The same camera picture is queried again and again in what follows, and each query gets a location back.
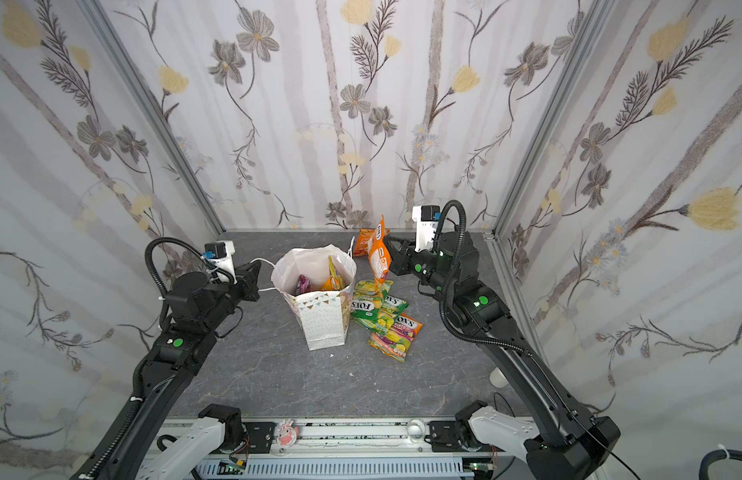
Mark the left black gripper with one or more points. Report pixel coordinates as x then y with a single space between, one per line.
250 276

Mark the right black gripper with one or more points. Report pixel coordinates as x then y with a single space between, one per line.
404 252

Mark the orange snack bag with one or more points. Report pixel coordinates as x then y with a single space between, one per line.
378 255
332 268

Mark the purple candy bag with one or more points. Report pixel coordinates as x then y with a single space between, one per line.
303 285

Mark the white paper bag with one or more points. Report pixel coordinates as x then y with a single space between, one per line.
323 316

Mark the yellow mango candy bag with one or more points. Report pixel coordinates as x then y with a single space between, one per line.
333 283

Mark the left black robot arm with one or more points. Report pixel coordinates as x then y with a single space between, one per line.
192 309

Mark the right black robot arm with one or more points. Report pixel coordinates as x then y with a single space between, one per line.
475 313

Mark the green Fox's candy bag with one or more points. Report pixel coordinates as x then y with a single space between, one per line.
374 308

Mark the pink Fox's candy bag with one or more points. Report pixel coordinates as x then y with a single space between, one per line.
396 342

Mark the pink cartoon sticker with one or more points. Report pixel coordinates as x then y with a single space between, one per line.
286 433

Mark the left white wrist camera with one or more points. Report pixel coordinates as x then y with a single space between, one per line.
218 258

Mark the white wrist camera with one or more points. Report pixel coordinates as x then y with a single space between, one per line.
218 258
426 218

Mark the orange chip bag by wall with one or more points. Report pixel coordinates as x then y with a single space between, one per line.
363 242

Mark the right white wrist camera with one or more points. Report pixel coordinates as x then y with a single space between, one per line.
426 218

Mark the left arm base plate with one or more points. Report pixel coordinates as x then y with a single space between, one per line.
253 438

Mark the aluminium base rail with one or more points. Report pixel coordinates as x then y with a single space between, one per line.
403 437

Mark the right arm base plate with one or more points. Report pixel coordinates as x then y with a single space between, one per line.
453 436

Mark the white vented cable tray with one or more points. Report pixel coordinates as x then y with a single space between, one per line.
336 468

